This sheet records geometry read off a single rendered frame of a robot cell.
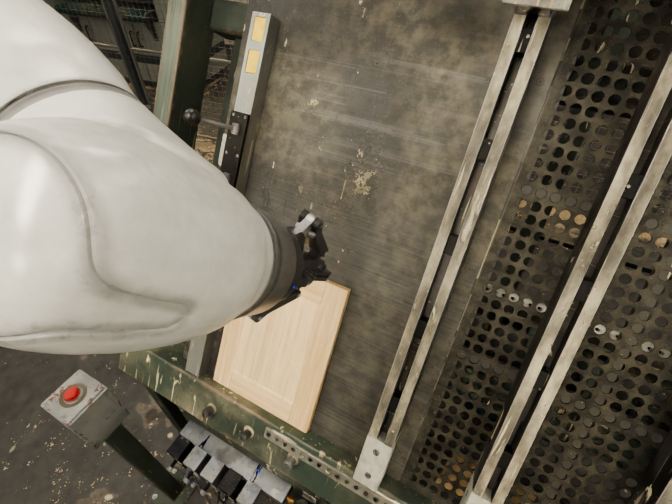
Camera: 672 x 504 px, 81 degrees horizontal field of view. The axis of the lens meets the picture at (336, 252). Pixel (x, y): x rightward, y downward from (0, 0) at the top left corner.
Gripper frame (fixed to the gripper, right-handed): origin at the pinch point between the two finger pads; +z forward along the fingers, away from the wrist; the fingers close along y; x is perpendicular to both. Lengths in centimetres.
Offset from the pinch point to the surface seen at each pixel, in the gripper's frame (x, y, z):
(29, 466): -85, 160, 99
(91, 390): -43, 67, 40
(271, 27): -47, -36, 28
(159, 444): -45, 124, 117
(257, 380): -9, 40, 50
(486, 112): 5.2, -38.1, 20.1
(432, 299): 16.2, -5.1, 33.2
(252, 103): -43, -20, 31
